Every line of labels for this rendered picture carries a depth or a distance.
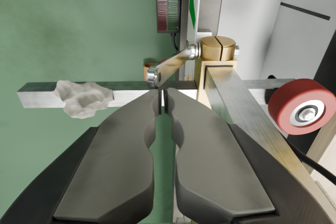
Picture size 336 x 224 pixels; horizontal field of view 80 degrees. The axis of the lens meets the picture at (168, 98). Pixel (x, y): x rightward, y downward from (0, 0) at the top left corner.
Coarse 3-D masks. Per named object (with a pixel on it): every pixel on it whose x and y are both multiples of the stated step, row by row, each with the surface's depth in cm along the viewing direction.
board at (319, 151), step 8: (320, 128) 34; (328, 128) 32; (320, 136) 34; (328, 136) 32; (312, 144) 36; (320, 144) 34; (328, 144) 33; (312, 152) 36; (320, 152) 34; (328, 152) 33; (320, 160) 34; (328, 160) 35; (312, 168) 36; (328, 168) 36; (312, 176) 37; (320, 176) 37; (328, 184) 38; (328, 192) 40
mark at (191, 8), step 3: (189, 0) 37; (192, 0) 34; (189, 3) 37; (192, 3) 34; (189, 6) 37; (192, 6) 34; (189, 9) 37; (192, 9) 34; (192, 12) 34; (192, 15) 34; (192, 18) 34; (192, 21) 34; (192, 24) 34
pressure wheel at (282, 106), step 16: (304, 80) 28; (272, 96) 30; (288, 96) 27; (304, 96) 26; (320, 96) 26; (272, 112) 30; (288, 112) 28; (304, 112) 28; (320, 112) 28; (288, 128) 29; (304, 128) 29
